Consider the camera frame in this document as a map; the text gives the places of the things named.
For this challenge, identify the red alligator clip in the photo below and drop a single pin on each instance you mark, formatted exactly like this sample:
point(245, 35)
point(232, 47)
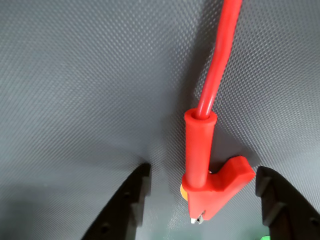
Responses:
point(197, 162)

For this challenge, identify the green battery holder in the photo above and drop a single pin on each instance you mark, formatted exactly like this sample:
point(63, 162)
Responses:
point(265, 238)

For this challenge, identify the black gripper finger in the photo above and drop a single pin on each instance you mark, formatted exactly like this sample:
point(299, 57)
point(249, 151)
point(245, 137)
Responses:
point(120, 212)
point(292, 217)

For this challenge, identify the dark grey work mat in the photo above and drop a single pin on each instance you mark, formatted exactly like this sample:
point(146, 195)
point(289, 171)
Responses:
point(75, 87)

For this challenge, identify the orange round sticker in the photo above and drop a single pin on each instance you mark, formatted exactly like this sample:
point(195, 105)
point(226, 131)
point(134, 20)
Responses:
point(183, 192)

